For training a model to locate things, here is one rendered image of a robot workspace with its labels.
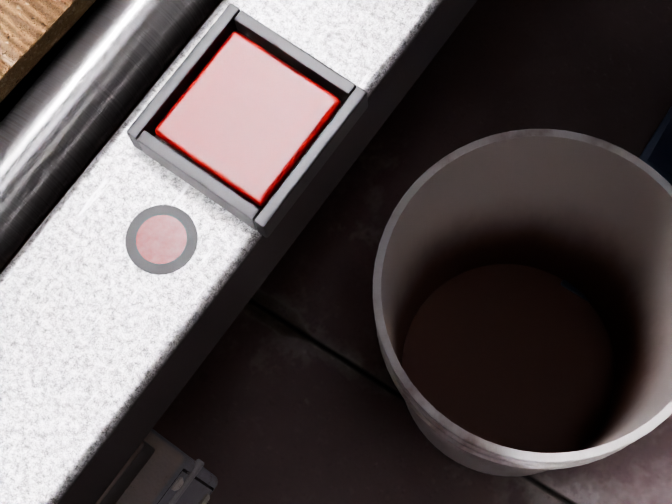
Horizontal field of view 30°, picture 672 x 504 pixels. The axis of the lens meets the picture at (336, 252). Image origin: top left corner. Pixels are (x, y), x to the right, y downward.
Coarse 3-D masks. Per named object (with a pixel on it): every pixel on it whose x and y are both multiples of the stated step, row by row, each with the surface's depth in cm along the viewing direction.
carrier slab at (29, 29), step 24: (0, 0) 56; (24, 0) 56; (48, 0) 56; (72, 0) 56; (0, 24) 56; (24, 24) 56; (48, 24) 56; (72, 24) 57; (0, 48) 56; (24, 48) 55; (48, 48) 57; (0, 72) 55; (24, 72) 56; (0, 96) 56
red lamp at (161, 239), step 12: (156, 216) 55; (168, 216) 55; (144, 228) 55; (156, 228) 55; (168, 228) 55; (180, 228) 55; (144, 240) 55; (156, 240) 55; (168, 240) 55; (180, 240) 55; (144, 252) 55; (156, 252) 55; (168, 252) 55; (180, 252) 55
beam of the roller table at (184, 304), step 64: (256, 0) 58; (320, 0) 58; (384, 0) 58; (448, 0) 58; (384, 64) 57; (128, 128) 56; (128, 192) 56; (192, 192) 55; (320, 192) 59; (64, 256) 55; (128, 256) 55; (192, 256) 55; (256, 256) 56; (0, 320) 54; (64, 320) 54; (128, 320) 54; (192, 320) 54; (0, 384) 54; (64, 384) 53; (128, 384) 53; (0, 448) 53; (64, 448) 53; (128, 448) 57
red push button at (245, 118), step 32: (224, 64) 56; (256, 64) 56; (192, 96) 55; (224, 96) 55; (256, 96) 55; (288, 96) 55; (320, 96) 55; (160, 128) 55; (192, 128) 55; (224, 128) 55; (256, 128) 55; (288, 128) 55; (320, 128) 55; (192, 160) 55; (224, 160) 54; (256, 160) 54; (288, 160) 54; (256, 192) 54
